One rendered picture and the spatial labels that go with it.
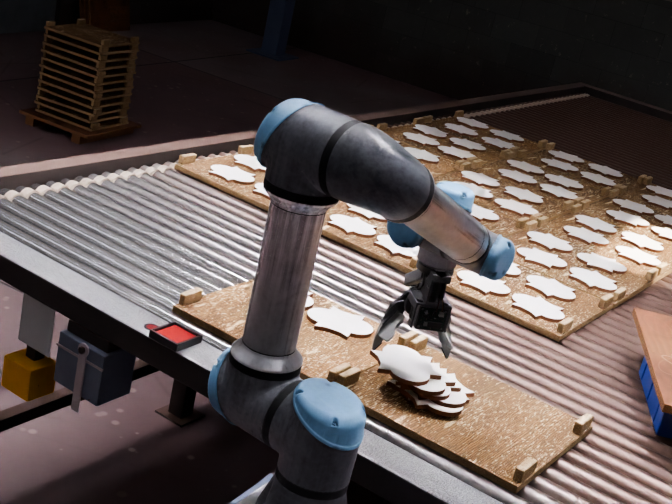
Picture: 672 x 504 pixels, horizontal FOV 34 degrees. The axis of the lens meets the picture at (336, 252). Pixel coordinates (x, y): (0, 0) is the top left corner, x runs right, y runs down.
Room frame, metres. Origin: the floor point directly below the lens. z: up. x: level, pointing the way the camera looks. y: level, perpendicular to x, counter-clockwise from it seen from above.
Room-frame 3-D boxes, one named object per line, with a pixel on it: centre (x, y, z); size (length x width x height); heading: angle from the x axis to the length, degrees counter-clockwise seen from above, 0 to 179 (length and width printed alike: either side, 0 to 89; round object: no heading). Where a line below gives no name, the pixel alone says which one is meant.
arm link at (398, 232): (1.84, -0.14, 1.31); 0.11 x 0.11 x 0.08; 56
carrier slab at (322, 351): (2.15, 0.04, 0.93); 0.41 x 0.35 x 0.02; 60
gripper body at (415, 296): (1.93, -0.19, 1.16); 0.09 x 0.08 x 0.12; 14
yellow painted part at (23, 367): (2.17, 0.61, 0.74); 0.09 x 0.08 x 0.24; 60
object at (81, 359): (2.09, 0.45, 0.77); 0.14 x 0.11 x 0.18; 60
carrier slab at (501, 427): (1.95, -0.31, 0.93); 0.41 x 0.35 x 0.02; 59
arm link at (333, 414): (1.49, -0.04, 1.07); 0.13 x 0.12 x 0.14; 56
